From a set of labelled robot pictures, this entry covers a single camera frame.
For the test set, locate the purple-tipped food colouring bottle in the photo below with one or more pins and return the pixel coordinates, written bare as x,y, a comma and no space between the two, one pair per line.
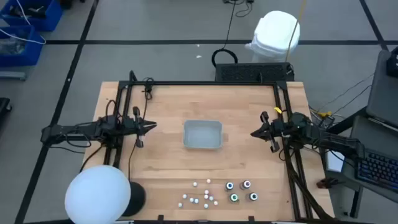
246,184

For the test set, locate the black aluminium frame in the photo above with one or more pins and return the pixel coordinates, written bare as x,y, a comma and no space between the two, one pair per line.
202,83

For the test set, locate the black device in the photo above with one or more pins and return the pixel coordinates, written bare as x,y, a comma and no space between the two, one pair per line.
393,62

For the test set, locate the grey desk panel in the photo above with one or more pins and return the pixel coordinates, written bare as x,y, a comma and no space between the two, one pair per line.
382,93

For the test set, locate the green-tipped food colouring bottle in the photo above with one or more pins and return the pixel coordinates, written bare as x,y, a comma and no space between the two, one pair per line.
234,197

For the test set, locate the grey flat bar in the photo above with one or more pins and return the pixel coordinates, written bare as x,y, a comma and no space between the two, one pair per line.
12,75

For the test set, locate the brown black clamp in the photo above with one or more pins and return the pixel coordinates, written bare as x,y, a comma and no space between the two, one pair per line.
326,183

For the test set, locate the blue-tipped food colouring bottle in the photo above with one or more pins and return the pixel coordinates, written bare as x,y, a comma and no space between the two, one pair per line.
229,186

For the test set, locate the white globe table lamp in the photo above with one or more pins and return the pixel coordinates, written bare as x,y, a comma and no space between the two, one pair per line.
96,196

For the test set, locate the black mesh computer case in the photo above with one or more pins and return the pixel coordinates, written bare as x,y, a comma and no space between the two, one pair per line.
248,72

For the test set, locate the white lined trash bin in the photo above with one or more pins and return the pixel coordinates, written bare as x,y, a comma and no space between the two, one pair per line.
273,34

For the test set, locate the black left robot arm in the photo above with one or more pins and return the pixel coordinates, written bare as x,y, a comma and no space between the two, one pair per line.
62,130

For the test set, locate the grey keyboard desk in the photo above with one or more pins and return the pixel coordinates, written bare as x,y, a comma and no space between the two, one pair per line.
382,137

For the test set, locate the black backlit keyboard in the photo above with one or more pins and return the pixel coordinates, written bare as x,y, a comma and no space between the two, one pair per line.
381,171

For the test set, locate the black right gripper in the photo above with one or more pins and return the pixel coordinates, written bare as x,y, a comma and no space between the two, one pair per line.
275,129

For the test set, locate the black power box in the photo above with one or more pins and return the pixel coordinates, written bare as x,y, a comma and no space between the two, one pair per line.
328,122

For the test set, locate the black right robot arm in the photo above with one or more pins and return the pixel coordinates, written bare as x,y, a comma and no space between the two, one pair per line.
301,124

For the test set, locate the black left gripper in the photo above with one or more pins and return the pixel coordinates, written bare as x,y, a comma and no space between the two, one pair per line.
133,127

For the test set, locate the blue plastic storage bin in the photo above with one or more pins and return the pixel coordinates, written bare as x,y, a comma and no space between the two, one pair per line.
51,17
32,57

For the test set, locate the dark-tipped food colouring bottle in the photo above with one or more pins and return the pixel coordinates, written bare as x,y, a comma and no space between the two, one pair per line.
253,196

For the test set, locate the yellow plug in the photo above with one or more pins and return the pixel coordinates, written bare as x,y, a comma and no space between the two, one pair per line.
323,114

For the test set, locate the white paper sheet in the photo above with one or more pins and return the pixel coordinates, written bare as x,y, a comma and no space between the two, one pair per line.
334,163

